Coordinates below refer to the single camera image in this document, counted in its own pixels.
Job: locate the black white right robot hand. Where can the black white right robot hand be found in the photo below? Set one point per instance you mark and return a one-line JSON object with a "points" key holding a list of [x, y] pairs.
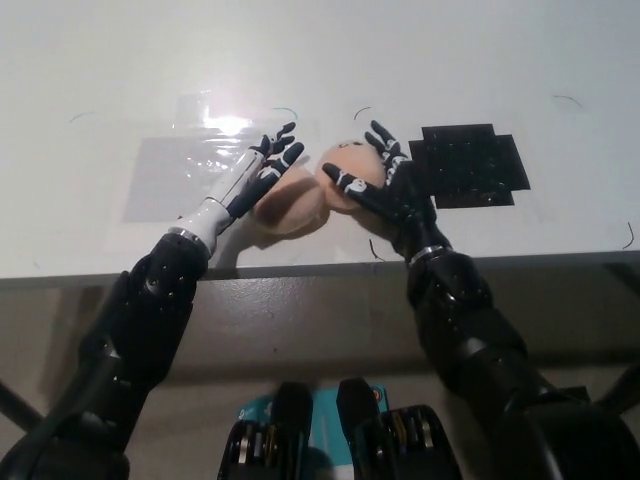
{"points": [[400, 200]]}

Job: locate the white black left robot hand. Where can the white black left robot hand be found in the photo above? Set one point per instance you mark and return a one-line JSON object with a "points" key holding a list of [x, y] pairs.
{"points": [[225, 200]]}

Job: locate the peach dumpling toy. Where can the peach dumpling toy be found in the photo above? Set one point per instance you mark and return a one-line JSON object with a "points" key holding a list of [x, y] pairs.
{"points": [[350, 160], [295, 210]]}

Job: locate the clear plastic tape sheet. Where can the clear plastic tape sheet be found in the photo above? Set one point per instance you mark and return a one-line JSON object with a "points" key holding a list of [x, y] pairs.
{"points": [[220, 125]]}

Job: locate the black tape patch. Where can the black tape patch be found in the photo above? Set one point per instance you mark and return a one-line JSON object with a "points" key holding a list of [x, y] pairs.
{"points": [[470, 165]]}

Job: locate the black ribbed robot body block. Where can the black ribbed robot body block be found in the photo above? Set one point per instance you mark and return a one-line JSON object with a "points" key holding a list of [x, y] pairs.
{"points": [[265, 440], [400, 440]]}

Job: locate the teal robot body panel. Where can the teal robot body panel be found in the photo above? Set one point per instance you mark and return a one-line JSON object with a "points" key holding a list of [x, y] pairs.
{"points": [[325, 430]]}

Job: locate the dark table leg brace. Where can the dark table leg brace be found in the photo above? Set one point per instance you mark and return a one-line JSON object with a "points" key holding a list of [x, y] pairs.
{"points": [[17, 405]]}

